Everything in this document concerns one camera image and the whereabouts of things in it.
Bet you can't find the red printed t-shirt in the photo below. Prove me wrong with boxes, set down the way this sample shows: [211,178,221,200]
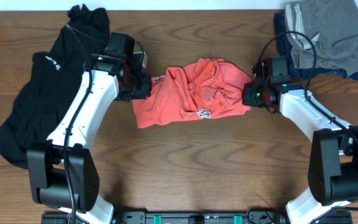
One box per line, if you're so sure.
[132,58,252,128]

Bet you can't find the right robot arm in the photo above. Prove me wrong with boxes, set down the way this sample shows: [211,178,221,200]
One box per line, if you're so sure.
[242,83,358,223]

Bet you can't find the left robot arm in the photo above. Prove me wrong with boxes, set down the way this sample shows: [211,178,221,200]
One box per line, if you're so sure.
[27,52,151,223]

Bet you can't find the navy folded garment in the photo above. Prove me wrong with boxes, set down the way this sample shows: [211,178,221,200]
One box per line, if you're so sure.
[273,12,358,82]

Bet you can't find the black garment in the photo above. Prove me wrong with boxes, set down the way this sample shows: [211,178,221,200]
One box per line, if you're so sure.
[0,6,109,169]

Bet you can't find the grey folded shorts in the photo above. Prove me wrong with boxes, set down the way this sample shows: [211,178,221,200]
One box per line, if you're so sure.
[285,0,358,76]

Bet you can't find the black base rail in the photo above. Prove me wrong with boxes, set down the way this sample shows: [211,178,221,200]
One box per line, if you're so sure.
[40,210,353,224]

